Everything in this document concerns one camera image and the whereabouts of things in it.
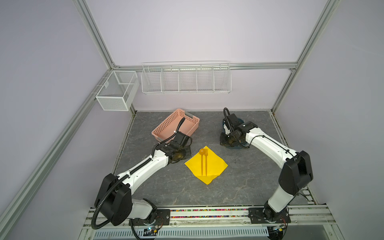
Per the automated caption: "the yellow plastic spoon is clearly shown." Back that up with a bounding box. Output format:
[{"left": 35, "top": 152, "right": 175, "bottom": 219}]
[{"left": 199, "top": 148, "right": 206, "bottom": 176}]

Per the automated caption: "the yellow plastic fork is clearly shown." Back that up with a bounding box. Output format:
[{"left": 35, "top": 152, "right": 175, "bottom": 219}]
[{"left": 204, "top": 149, "right": 209, "bottom": 176}]

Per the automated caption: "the yellow paper napkin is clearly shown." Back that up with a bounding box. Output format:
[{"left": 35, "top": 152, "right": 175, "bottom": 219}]
[{"left": 185, "top": 146, "right": 228, "bottom": 185}]

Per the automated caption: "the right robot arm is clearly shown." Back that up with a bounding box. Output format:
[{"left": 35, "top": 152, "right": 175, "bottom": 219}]
[{"left": 220, "top": 108, "right": 314, "bottom": 223}]

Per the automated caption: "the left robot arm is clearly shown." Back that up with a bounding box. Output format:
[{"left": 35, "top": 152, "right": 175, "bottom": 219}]
[{"left": 91, "top": 117, "right": 191, "bottom": 230}]

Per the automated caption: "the teal plastic tray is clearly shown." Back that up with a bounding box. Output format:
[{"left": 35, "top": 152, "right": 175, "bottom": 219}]
[{"left": 221, "top": 117, "right": 249, "bottom": 150}]

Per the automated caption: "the pink plastic basket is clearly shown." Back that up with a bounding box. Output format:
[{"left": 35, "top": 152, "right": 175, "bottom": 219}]
[{"left": 152, "top": 109, "right": 200, "bottom": 142}]

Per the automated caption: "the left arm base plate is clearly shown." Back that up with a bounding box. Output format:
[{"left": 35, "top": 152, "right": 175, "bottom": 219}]
[{"left": 133, "top": 209, "right": 171, "bottom": 226}]

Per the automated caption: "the white wire wall rack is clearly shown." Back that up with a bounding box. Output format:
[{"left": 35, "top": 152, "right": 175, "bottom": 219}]
[{"left": 142, "top": 61, "right": 232, "bottom": 94}]

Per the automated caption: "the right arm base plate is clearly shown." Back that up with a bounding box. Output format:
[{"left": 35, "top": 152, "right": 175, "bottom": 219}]
[{"left": 248, "top": 207, "right": 291, "bottom": 224}]

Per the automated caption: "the white mesh wall box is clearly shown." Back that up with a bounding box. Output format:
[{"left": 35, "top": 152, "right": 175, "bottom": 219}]
[{"left": 96, "top": 71, "right": 140, "bottom": 112}]

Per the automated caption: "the white vented cable duct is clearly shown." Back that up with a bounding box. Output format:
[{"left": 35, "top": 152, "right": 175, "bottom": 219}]
[{"left": 93, "top": 226, "right": 269, "bottom": 240}]

